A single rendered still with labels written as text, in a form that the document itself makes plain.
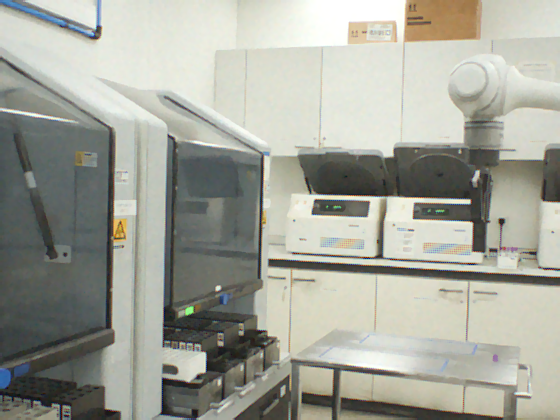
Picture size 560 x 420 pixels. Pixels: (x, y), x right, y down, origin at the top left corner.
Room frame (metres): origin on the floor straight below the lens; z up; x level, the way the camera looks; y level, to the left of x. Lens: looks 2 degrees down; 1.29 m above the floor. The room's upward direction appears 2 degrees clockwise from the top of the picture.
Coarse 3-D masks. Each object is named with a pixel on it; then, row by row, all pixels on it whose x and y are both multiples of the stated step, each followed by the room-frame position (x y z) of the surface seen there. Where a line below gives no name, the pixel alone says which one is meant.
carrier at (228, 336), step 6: (234, 324) 2.00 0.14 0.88; (222, 330) 1.91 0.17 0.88; (228, 330) 1.93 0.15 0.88; (234, 330) 1.97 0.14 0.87; (222, 336) 1.90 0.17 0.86; (228, 336) 1.93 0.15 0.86; (234, 336) 1.97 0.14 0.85; (222, 342) 1.90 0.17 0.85; (228, 342) 1.93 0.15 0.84; (234, 342) 1.97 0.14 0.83
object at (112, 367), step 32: (32, 64) 1.42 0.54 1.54; (96, 96) 1.44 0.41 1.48; (128, 128) 1.43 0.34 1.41; (128, 160) 1.43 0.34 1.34; (128, 192) 1.43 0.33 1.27; (128, 224) 1.43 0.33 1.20; (128, 256) 1.44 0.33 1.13; (128, 288) 1.44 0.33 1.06; (128, 320) 1.44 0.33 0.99; (96, 352) 1.37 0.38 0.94; (128, 352) 1.44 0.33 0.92; (96, 384) 1.37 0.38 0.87; (128, 384) 1.44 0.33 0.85; (128, 416) 1.45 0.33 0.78
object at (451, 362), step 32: (320, 352) 1.92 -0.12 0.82; (352, 352) 1.93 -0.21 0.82; (384, 352) 1.94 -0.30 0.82; (416, 352) 1.95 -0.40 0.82; (448, 352) 1.96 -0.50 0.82; (480, 352) 1.97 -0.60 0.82; (512, 352) 1.98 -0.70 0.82; (480, 384) 1.67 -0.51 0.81; (512, 384) 1.65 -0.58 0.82; (512, 416) 1.65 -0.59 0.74
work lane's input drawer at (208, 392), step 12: (216, 372) 1.69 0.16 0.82; (168, 384) 1.61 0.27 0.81; (180, 384) 1.60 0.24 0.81; (192, 384) 1.59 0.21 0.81; (204, 384) 1.62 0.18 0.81; (216, 384) 1.67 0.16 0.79; (168, 396) 1.60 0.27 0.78; (180, 396) 1.59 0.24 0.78; (192, 396) 1.58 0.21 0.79; (204, 396) 1.60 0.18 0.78; (216, 396) 1.67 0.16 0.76; (192, 408) 1.58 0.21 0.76; (204, 408) 1.61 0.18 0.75; (216, 408) 1.63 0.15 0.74; (228, 408) 1.64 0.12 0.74
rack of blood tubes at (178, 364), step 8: (168, 352) 1.69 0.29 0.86; (176, 352) 1.70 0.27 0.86; (184, 352) 1.70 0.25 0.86; (192, 352) 1.71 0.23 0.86; (200, 352) 1.70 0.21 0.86; (168, 360) 1.62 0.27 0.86; (176, 360) 1.62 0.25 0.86; (184, 360) 1.63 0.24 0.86; (192, 360) 1.62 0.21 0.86; (200, 360) 1.66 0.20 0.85; (168, 368) 1.73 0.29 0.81; (176, 368) 1.72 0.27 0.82; (184, 368) 1.61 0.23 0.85; (192, 368) 1.62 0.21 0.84; (200, 368) 1.66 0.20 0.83; (168, 376) 1.62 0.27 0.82; (176, 376) 1.62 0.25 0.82; (184, 376) 1.61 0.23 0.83; (192, 376) 1.62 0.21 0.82
